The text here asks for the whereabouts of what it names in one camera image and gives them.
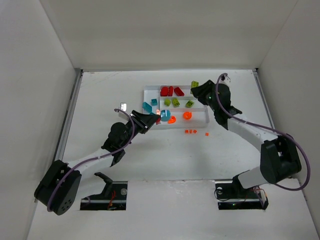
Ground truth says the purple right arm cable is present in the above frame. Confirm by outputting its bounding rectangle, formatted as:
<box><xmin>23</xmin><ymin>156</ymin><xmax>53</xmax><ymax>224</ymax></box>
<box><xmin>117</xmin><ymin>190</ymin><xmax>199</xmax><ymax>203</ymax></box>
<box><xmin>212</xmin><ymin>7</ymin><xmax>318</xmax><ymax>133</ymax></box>
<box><xmin>214</xmin><ymin>72</ymin><xmax>311</xmax><ymax>192</ymax></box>

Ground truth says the teal lego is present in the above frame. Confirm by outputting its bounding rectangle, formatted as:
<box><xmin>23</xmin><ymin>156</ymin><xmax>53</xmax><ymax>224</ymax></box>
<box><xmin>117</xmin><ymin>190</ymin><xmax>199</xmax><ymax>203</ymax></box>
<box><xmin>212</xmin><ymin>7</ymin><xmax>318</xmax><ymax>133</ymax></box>
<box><xmin>142</xmin><ymin>102</ymin><xmax>153</xmax><ymax>113</ymax></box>
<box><xmin>151</xmin><ymin>98</ymin><xmax>158</xmax><ymax>106</ymax></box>

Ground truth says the teal rounded lego brick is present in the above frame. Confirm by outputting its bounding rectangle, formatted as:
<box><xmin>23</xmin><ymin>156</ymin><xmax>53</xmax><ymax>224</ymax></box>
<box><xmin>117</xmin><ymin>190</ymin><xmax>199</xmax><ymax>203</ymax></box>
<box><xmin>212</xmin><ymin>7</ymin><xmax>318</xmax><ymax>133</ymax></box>
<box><xmin>160</xmin><ymin>109</ymin><xmax>171</xmax><ymax>122</ymax></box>

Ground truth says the lime lego brick cluster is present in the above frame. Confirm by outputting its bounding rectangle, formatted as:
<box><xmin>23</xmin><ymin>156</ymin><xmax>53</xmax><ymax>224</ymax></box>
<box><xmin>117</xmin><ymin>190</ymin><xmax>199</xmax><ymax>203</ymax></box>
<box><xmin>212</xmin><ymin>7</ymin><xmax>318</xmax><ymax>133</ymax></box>
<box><xmin>185</xmin><ymin>100</ymin><xmax>195</xmax><ymax>108</ymax></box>
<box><xmin>190</xmin><ymin>80</ymin><xmax>199</xmax><ymax>94</ymax></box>

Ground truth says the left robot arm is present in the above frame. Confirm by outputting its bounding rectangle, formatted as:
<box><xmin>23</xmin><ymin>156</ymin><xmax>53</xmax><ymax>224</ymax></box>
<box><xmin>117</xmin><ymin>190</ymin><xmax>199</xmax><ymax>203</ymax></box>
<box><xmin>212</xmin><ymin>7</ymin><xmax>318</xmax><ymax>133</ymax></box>
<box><xmin>34</xmin><ymin>108</ymin><xmax>161</xmax><ymax>216</ymax></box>

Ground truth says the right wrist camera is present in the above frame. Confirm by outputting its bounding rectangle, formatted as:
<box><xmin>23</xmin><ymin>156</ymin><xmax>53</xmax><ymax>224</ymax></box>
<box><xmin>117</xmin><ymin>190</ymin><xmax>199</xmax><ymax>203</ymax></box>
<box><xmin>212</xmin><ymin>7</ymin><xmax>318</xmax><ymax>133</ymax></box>
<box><xmin>220</xmin><ymin>73</ymin><xmax>231</xmax><ymax>85</ymax></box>

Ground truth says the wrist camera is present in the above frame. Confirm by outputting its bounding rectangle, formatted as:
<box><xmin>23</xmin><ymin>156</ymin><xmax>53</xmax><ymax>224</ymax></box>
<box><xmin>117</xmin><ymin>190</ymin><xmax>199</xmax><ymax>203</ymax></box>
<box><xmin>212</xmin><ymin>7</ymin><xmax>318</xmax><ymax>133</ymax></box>
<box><xmin>220</xmin><ymin>73</ymin><xmax>231</xmax><ymax>85</ymax></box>
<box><xmin>117</xmin><ymin>102</ymin><xmax>129</xmax><ymax>121</ymax></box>

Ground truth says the red long brick cluster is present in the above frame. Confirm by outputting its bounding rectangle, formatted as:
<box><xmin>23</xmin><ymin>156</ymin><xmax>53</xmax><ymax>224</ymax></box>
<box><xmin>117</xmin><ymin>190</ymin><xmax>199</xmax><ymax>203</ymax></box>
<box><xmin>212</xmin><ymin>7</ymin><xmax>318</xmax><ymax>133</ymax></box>
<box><xmin>156</xmin><ymin>109</ymin><xmax>161</xmax><ymax>125</ymax></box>

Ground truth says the teal lego in tray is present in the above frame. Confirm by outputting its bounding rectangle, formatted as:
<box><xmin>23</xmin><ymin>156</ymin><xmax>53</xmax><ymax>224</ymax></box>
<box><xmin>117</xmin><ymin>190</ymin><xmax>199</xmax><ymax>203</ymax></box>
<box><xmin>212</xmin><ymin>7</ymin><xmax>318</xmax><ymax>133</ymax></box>
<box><xmin>151</xmin><ymin>98</ymin><xmax>158</xmax><ymax>106</ymax></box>

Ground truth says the lime small lego brick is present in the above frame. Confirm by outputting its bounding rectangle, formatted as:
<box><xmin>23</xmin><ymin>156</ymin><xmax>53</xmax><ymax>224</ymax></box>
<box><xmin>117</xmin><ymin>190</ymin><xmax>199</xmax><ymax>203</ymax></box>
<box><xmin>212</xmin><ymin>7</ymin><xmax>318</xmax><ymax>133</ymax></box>
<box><xmin>164</xmin><ymin>99</ymin><xmax>171</xmax><ymax>106</ymax></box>

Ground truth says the lime lego plate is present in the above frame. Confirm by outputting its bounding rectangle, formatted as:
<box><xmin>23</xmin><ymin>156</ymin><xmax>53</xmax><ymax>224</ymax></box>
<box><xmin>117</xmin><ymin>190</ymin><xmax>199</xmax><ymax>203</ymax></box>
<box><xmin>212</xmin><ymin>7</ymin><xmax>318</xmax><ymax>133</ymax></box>
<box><xmin>171</xmin><ymin>98</ymin><xmax>180</xmax><ymax>108</ymax></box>

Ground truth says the red rounded lego brick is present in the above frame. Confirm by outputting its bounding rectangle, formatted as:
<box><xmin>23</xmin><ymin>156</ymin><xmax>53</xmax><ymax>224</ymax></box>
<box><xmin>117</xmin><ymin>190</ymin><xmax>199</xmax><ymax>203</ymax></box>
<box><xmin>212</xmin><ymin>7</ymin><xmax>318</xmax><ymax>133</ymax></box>
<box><xmin>160</xmin><ymin>86</ymin><xmax>169</xmax><ymax>97</ymax></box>

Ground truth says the red lego brick cluster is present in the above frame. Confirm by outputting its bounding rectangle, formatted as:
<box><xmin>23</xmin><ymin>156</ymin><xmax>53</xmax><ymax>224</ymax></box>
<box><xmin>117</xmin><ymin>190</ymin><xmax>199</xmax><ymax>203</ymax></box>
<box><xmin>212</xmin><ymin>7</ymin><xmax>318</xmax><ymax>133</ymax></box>
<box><xmin>168</xmin><ymin>86</ymin><xmax>174</xmax><ymax>97</ymax></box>

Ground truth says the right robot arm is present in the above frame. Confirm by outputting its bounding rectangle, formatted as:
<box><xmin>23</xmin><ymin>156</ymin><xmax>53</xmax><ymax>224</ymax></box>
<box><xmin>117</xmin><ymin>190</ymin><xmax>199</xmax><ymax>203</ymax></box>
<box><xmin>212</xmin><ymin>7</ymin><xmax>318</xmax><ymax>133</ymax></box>
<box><xmin>191</xmin><ymin>80</ymin><xmax>302</xmax><ymax>189</ymax></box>

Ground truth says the white compartment tray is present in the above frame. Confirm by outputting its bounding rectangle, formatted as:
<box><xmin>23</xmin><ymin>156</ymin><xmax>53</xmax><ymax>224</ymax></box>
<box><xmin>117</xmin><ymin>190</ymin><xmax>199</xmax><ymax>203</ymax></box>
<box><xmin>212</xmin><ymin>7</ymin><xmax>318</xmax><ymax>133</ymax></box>
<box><xmin>143</xmin><ymin>85</ymin><xmax>210</xmax><ymax>130</ymax></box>

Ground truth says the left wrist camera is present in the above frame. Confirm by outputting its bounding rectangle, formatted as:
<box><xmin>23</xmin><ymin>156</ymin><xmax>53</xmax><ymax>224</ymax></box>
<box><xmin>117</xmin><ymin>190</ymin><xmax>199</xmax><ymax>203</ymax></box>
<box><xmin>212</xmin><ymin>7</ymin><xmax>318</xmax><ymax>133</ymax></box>
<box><xmin>117</xmin><ymin>102</ymin><xmax>129</xmax><ymax>121</ymax></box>

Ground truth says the orange round disc piece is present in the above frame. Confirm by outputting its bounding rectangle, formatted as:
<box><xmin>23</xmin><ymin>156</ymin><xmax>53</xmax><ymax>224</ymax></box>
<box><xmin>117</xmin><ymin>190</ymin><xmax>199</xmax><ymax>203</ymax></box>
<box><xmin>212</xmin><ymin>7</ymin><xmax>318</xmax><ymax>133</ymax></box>
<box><xmin>182</xmin><ymin>111</ymin><xmax>192</xmax><ymax>121</ymax></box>

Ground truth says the red long lego brick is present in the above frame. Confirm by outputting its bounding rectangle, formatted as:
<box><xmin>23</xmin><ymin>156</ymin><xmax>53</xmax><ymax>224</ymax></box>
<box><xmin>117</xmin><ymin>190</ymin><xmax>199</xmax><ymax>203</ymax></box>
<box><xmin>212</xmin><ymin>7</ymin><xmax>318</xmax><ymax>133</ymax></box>
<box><xmin>173</xmin><ymin>87</ymin><xmax>185</xmax><ymax>97</ymax></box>

